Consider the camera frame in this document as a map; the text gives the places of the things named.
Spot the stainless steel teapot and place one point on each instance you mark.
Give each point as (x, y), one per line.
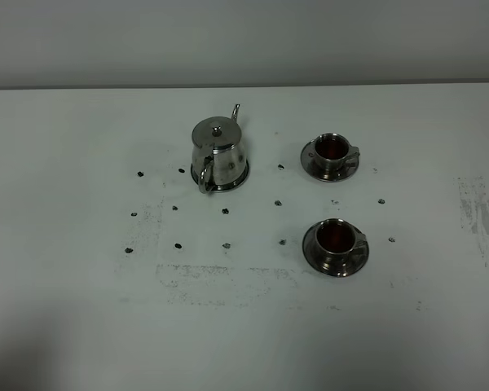
(219, 154)

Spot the teapot steel saucer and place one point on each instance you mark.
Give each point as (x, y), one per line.
(226, 187)

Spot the far steel saucer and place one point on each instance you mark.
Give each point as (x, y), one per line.
(322, 173)

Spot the far steel teacup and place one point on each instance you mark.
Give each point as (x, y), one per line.
(332, 151)

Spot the steel teacup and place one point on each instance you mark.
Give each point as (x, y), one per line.
(332, 151)
(336, 236)

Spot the near steel teacup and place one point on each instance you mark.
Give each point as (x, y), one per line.
(336, 236)

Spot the near steel saucer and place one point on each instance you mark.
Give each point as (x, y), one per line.
(338, 266)

